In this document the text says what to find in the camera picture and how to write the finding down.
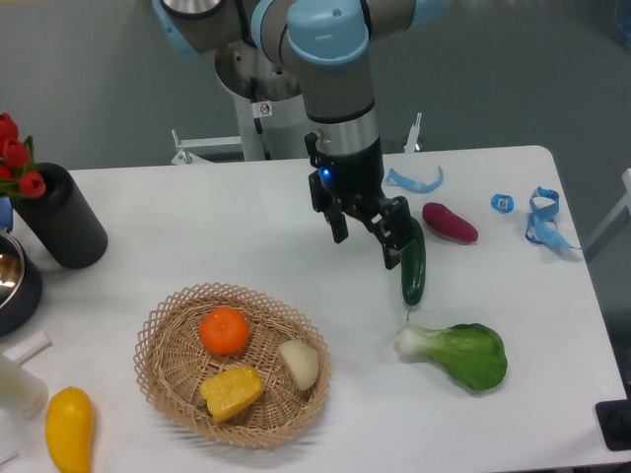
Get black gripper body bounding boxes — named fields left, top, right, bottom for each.
left=305, top=132, right=385, bottom=229

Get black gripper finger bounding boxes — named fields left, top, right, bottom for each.
left=368, top=196, right=413, bottom=269
left=326, top=206, right=349, bottom=243

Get yellow bell pepper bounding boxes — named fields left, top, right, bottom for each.
left=199, top=366, right=264, bottom=424

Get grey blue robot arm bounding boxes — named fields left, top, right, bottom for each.
left=152, top=1, right=443, bottom=269

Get woven wicker basket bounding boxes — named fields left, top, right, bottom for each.
left=134, top=283, right=331, bottom=448

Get green cucumber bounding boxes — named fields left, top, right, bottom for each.
left=400, top=219, right=426, bottom=307

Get blue curved tape strip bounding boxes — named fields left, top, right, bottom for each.
left=386, top=166, right=445, bottom=194

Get purple sweet potato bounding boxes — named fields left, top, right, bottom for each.
left=422, top=202, right=478, bottom=244

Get small blue tape roll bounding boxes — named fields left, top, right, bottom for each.
left=490, top=193, right=515, bottom=214

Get white onion piece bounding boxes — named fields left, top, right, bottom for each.
left=278, top=340, right=319, bottom=390

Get blue tangled tape strip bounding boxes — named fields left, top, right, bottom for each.
left=525, top=186, right=580, bottom=250

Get green bok choy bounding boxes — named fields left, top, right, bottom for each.
left=394, top=323, right=509, bottom=391

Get orange tangerine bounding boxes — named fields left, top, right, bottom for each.
left=198, top=306, right=249, bottom=355

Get black cylindrical vase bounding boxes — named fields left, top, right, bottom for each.
left=11, top=163, right=108, bottom=269

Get black device at corner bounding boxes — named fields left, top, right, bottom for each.
left=596, top=399, right=630, bottom=451

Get white rectangular block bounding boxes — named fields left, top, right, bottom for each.
left=3, top=330, right=52, bottom=365

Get red tulip flowers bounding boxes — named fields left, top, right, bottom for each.
left=1, top=112, right=46, bottom=199

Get black metal bowl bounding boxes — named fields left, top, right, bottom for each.
left=1, top=231, right=42, bottom=336

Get yellow mango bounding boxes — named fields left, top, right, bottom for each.
left=44, top=386, right=95, bottom=473

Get white plastic bottle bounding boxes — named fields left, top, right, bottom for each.
left=0, top=354, right=48, bottom=418

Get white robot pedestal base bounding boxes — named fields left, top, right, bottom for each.
left=213, top=40, right=310, bottom=162

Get white metal frame bracket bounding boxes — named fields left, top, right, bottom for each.
left=171, top=129, right=244, bottom=166

